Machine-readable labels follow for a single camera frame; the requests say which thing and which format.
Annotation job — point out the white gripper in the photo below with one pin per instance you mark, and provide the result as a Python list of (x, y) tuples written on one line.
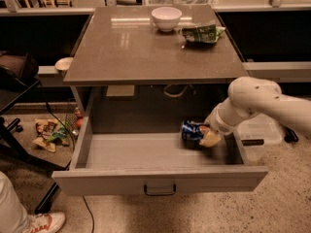
[(218, 123)]

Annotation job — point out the blue pepsi can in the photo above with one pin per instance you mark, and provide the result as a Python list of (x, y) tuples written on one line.
[(193, 131)]

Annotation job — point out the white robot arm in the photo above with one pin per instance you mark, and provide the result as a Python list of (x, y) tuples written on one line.
[(248, 97)]

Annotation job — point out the grey open top drawer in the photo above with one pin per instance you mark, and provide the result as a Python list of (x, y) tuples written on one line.
[(122, 163)]

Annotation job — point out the clear plastic storage bin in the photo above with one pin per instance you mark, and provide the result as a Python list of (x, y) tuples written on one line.
[(257, 135)]

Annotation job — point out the grey cabinet with countertop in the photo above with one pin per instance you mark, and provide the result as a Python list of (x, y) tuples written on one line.
[(144, 80)]

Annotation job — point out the green chip bag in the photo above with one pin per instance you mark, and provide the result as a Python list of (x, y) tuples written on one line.
[(207, 34)]

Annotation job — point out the white ceramic bowl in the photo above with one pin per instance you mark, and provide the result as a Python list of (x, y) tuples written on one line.
[(166, 18)]

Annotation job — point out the red apple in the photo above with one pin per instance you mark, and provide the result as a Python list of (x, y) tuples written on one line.
[(79, 122)]

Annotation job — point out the snack bags on floor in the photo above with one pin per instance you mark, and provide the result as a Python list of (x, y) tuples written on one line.
[(50, 132)]

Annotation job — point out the white and orange sneaker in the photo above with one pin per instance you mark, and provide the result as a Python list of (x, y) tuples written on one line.
[(45, 223)]

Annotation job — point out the white trouser leg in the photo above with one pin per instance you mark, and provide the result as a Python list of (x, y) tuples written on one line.
[(13, 216)]

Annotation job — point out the black drawer handle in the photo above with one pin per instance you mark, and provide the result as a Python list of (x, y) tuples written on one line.
[(160, 191)]

